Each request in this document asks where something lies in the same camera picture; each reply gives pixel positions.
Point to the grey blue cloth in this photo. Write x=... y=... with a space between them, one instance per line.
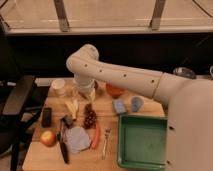
x=77 y=139

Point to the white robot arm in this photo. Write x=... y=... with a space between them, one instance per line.
x=180 y=141

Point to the blue sponge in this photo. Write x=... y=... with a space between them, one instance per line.
x=119 y=106

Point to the black office chair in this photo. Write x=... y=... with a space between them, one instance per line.
x=12 y=109

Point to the purple bowl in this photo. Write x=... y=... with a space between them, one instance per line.
x=96 y=86

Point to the silver fork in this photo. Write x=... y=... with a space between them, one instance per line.
x=107 y=133

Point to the bunch of red grapes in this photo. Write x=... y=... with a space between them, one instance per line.
x=90 y=116

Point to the orange carrot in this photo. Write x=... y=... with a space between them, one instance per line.
x=96 y=137

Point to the small dark brush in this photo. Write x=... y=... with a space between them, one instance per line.
x=67 y=121

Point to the orange bowl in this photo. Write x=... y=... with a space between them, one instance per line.
x=113 y=91

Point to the blue cup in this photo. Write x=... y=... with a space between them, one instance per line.
x=136 y=103

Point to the white cup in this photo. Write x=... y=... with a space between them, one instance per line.
x=58 y=85

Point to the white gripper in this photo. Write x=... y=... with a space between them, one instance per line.
x=85 y=86

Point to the red yellow apple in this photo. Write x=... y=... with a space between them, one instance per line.
x=47 y=138

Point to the black handled knife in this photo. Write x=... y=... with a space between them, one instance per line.
x=62 y=144

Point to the green tray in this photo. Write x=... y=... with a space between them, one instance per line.
x=142 y=142

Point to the black rectangular block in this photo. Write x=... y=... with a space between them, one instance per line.
x=46 y=117

